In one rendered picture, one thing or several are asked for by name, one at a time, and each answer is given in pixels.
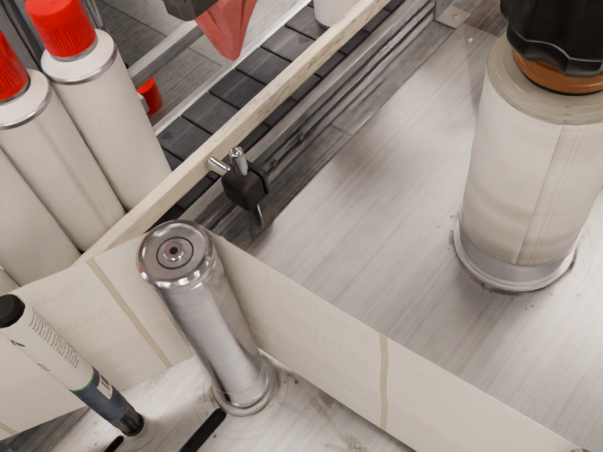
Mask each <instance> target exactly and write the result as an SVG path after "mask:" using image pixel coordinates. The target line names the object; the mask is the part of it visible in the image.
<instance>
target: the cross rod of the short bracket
mask: <svg viewBox="0 0 603 452"><path fill-rule="evenodd" d="M205 166H206V168H207V169H209V170H211V171H212V172H213V173H214V174H216V175H217V176H219V177H222V175H223V174H224V173H225V172H226V171H227V170H229V169H230V168H231V167H230V166H229V165H227V164H225V163H224V162H222V161H220V160H218V159H217V158H215V157H214V156H212V157H210V158H209V159H208V160H207V161H206V164H205Z"/></svg>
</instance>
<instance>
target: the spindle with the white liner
mask: <svg viewBox="0 0 603 452"><path fill-rule="evenodd" d="M500 9H501V13H502V16H503V17H504V19H505V20H506V21H507V22H508V23H509V24H508V27H507V31H506V32H504V34H503V35H502V36H501V37H500V38H499V39H498V40H496V41H495V43H494V44H493V45H492V47H491V49H490V51H489V53H488V56H487V59H486V67H485V80H484V86H483V90H482V94H481V98H480V101H479V107H478V113H477V120H476V132H475V136H474V140H473V144H472V149H471V154H470V163H469V169H468V177H467V181H466V185H465V191H464V196H463V198H462V200H461V203H460V208H459V217H458V219H457V222H456V225H455V230H454V245H455V249H456V251H457V254H458V256H459V259H460V261H461V262H462V264H463V265H464V266H465V267H466V268H467V269H468V271H469V272H470V273H472V274H473V275H474V276H475V277H477V278H478V279H480V280H481V281H483V282H485V283H487V284H490V285H492V286H493V287H496V288H500V289H503V290H507V291H532V290H536V289H540V288H543V287H545V286H547V285H549V284H550V283H553V282H554V281H556V280H557V279H558V278H559V277H561V276H562V275H563V274H564V272H565V271H566V269H567V268H568V266H569V264H570V263H571V261H572V256H573V252H574V249H575V248H576V246H577V244H578V242H579V240H580V238H581V234H582V227H583V225H584V224H585V222H586V221H587V219H588V217H589V214H590V210H591V208H592V206H593V204H594V202H595V199H596V197H597V196H598V194H599V191H600V189H601V188H602V186H603V0H501V2H500Z"/></svg>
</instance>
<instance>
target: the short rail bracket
mask: <svg viewBox="0 0 603 452"><path fill-rule="evenodd" d="M229 156H230V159H231V162H232V167H231V168H230V169H228V170H227V171H226V172H225V173H224V174H223V175H222V177H221V182H222V185H223V190H224V193H225V195H226V197H227V198H228V199H229V200H231V201H232V202H234V203H235V204H236V205H238V206H239V207H241V208H242V209H244V210H246V211H247V214H248V217H249V221H250V224H251V228H252V230H253V232H254V233H255V234H259V233H260V232H261V231H262V230H263V229H264V228H265V224H264V222H263V218H262V214H261V212H260V208H259V205H258V204H259V203H260V202H261V201H262V200H263V199H264V198H265V195H268V194H269V192H270V186H269V183H268V179H267V174H266V172H265V171H264V170H263V169H261V168H260V167H258V166H257V165H255V164H254V163H252V162H250V161H248V160H246V157H245V154H244V151H243V149H242V148H241V147H239V146H235V147H232V148H231V149H230V151H229Z"/></svg>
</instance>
